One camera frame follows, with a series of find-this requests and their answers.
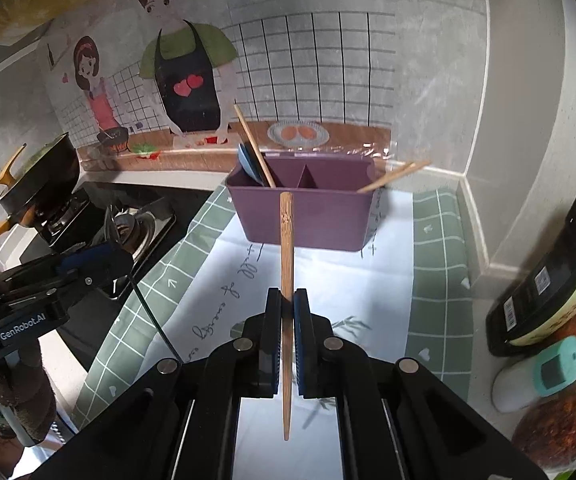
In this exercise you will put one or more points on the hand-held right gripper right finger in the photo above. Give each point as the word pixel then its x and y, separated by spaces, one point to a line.
pixel 302 370

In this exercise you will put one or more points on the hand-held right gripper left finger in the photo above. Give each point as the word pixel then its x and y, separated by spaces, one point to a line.
pixel 268 362

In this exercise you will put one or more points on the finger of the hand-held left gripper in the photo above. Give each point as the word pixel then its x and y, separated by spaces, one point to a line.
pixel 98 259
pixel 63 290

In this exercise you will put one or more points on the wooden chopstick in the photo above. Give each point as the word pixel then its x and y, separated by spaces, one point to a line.
pixel 392 176
pixel 246 127
pixel 287 240

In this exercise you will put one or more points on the purple utensil holder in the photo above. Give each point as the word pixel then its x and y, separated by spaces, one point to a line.
pixel 298 220

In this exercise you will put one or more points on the blue spoon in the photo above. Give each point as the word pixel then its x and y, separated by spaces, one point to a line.
pixel 248 162

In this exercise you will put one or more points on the person's left forearm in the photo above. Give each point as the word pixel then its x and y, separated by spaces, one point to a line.
pixel 23 395

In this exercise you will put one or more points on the black gas stove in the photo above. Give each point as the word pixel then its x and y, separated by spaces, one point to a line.
pixel 138 225

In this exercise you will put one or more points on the green checked white placemat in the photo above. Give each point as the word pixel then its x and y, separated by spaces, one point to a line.
pixel 347 280

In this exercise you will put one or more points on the white and teal thermometer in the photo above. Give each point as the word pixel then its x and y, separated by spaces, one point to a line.
pixel 522 382

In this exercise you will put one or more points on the bag of dried red chillies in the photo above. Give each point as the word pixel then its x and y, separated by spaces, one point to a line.
pixel 552 430

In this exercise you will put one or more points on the cartoon kitchen wall poster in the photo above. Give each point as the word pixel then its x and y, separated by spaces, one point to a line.
pixel 318 60

